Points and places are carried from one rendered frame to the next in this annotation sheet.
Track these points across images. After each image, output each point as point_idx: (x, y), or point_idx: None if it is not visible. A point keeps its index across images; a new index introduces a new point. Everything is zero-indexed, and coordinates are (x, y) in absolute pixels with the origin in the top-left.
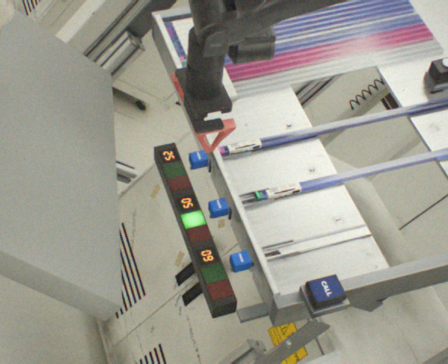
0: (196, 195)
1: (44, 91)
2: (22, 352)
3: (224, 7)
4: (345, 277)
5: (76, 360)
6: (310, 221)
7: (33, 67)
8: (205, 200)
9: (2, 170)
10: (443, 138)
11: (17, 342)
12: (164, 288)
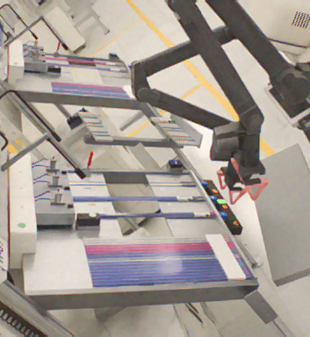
0: (198, 334)
1: (300, 221)
2: (269, 333)
3: None
4: (163, 175)
5: None
6: (173, 190)
7: None
8: (193, 326)
9: (299, 169)
10: (104, 204)
11: (273, 335)
12: (206, 326)
